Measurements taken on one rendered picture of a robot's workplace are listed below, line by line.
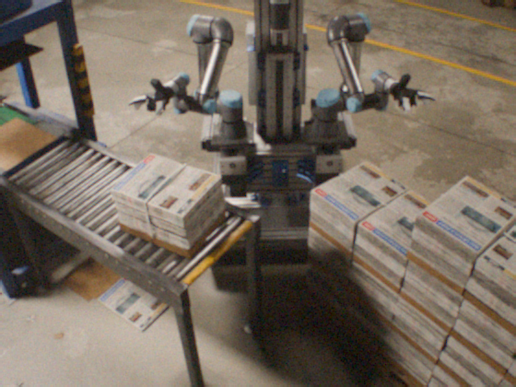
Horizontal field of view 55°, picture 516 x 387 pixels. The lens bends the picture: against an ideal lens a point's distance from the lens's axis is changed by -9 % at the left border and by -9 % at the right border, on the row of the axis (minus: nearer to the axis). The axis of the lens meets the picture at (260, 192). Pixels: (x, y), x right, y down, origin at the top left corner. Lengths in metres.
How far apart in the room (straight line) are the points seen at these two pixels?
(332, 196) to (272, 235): 0.77
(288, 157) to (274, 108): 0.27
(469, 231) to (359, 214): 0.57
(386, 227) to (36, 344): 1.98
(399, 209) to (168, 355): 1.40
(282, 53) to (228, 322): 1.45
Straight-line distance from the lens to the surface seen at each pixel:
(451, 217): 2.06
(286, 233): 3.13
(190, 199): 2.12
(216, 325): 2.98
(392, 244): 2.25
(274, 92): 2.84
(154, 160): 2.36
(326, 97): 2.77
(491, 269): 1.94
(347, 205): 2.40
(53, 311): 3.26
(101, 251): 2.35
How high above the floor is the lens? 2.36
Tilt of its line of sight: 39 degrees down
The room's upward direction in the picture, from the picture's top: 1 degrees counter-clockwise
